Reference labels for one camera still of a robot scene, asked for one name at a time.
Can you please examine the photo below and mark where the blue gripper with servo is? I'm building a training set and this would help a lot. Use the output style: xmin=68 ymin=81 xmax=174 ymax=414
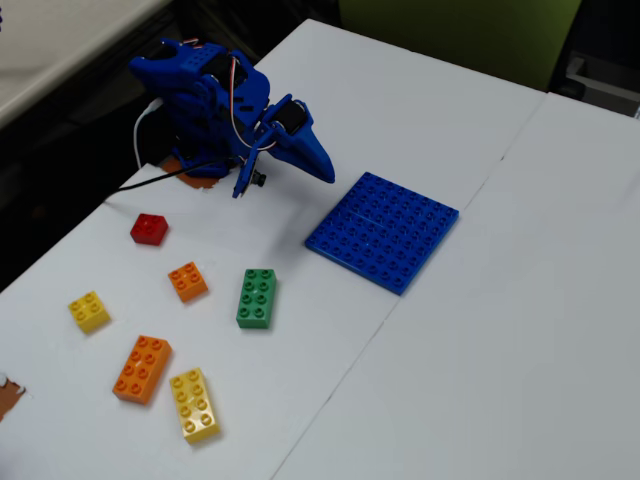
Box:
xmin=256 ymin=93 xmax=336 ymax=186

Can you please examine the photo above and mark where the orange 2x2 block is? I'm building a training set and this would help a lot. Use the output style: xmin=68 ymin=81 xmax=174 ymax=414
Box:
xmin=167 ymin=261 xmax=210 ymax=304

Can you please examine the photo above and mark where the green 2x4 block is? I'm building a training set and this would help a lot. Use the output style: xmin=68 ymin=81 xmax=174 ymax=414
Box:
xmin=235 ymin=268 xmax=277 ymax=330

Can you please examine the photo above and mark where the red 2x2 block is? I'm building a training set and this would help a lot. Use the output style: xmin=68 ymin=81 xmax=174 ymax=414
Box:
xmin=130 ymin=213 xmax=170 ymax=247

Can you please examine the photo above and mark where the yellow 2x2 block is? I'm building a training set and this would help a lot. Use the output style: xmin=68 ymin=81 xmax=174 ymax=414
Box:
xmin=67 ymin=290 xmax=112 ymax=335

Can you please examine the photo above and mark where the orange 2x4 block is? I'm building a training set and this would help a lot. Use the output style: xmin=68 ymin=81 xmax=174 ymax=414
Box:
xmin=111 ymin=334 xmax=173 ymax=406

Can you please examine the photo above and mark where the yellow 2x4 block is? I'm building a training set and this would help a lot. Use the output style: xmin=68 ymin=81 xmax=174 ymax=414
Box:
xmin=168 ymin=367 xmax=222 ymax=445

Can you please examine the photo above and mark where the white desk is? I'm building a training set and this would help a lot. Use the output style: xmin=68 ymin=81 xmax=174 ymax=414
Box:
xmin=0 ymin=0 xmax=169 ymax=129

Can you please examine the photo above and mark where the grey shelf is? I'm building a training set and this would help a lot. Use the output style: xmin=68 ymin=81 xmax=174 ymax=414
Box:
xmin=563 ymin=48 xmax=640 ymax=121

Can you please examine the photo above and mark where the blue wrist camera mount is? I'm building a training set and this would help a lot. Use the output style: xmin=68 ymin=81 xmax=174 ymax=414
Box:
xmin=231 ymin=127 xmax=272 ymax=200

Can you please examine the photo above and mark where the red white servo wire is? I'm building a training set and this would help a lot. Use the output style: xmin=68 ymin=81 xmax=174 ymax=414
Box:
xmin=175 ymin=38 xmax=280 ymax=162

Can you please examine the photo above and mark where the blue 8x8 base plate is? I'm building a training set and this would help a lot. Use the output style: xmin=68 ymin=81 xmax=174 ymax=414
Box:
xmin=304 ymin=171 xmax=460 ymax=297

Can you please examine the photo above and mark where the black cable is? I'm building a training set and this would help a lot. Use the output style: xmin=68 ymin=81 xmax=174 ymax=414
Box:
xmin=105 ymin=158 xmax=236 ymax=201

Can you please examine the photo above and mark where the white cable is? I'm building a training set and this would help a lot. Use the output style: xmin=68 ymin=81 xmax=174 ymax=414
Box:
xmin=132 ymin=97 xmax=165 ymax=169

